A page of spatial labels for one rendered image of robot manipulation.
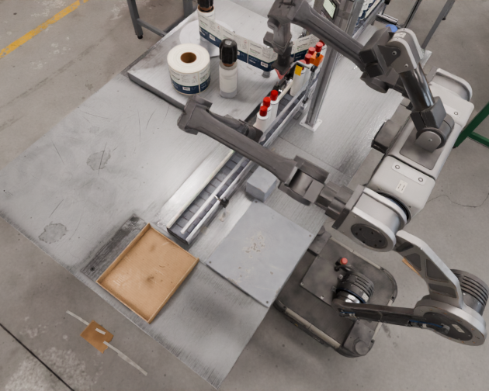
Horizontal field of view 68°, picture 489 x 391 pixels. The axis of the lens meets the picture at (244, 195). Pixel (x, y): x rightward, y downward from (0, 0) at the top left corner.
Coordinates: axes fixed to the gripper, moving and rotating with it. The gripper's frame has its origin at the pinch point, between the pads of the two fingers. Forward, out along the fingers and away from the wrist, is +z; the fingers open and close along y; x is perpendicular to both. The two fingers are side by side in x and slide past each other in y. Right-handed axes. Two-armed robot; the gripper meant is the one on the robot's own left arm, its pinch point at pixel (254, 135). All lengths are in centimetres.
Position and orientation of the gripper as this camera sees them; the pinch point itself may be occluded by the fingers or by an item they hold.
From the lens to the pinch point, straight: 166.4
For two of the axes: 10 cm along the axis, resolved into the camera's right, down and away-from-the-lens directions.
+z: 3.0, -0.7, 9.5
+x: -4.6, 8.6, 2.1
